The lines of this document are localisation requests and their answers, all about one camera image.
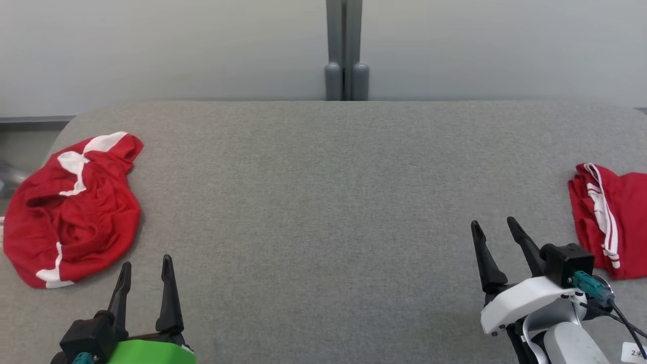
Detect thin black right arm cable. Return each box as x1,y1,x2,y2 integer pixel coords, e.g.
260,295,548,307
580,302,647,338

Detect grey metal partition post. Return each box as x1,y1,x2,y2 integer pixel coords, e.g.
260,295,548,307
325,0,347,102
345,0,370,102

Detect white printed cable label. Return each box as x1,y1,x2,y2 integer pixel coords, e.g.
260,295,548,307
621,342,647,362

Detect red white shorts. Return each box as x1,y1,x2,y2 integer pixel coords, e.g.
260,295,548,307
3,131,145,289

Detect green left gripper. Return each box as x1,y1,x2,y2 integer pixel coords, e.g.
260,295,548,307
106,254,197,364

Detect right camera cable teal plug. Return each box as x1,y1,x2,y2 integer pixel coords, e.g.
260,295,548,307
573,271,647,352

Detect red white jersey shirt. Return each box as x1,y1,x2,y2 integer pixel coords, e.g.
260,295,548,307
568,163,647,281

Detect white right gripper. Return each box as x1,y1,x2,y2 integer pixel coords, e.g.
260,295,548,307
471,216,589,364

